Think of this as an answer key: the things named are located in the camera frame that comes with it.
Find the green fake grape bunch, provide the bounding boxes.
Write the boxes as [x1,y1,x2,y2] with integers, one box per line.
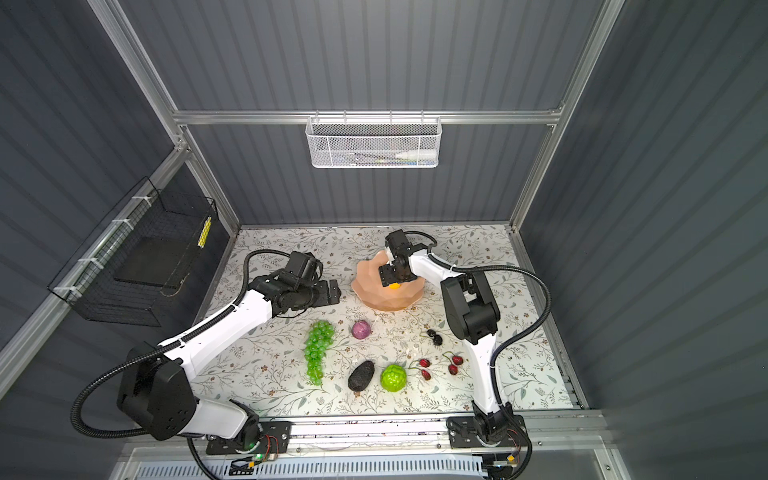
[304,320,335,386]

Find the black fake cherry pair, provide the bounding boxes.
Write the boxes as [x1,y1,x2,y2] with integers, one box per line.
[426,329,444,346]

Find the red fake cherry pair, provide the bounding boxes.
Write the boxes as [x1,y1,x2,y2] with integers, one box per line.
[409,358,432,381]
[443,352,464,376]

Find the green bumpy fake fruit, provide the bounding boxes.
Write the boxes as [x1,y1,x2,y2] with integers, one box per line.
[380,364,407,392]

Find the dark fake avocado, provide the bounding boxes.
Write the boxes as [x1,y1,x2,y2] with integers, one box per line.
[347,360,375,392]

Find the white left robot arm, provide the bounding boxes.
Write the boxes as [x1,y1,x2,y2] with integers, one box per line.
[117,251,341,451]

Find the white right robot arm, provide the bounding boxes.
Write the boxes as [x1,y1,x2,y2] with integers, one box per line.
[379,247,510,445]

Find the pink scalloped fruit bowl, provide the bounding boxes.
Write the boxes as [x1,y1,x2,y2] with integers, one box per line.
[352,250,426,312]

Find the black corrugated left cable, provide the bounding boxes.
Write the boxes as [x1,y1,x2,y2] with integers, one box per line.
[70,248,295,439]

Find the black corrugated cable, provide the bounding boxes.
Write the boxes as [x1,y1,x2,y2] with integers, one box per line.
[404,229,553,415]
[70,248,295,439]

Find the white wire mesh basket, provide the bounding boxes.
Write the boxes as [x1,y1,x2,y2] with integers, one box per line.
[305,118,443,169]

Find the black wire basket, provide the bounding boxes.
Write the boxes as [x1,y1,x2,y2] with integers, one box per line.
[48,180,218,327]

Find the black corrugated right cable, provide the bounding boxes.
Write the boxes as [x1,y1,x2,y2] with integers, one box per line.
[404,229,553,415]

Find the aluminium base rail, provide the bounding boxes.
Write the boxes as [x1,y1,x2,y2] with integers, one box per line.
[119,410,601,463]

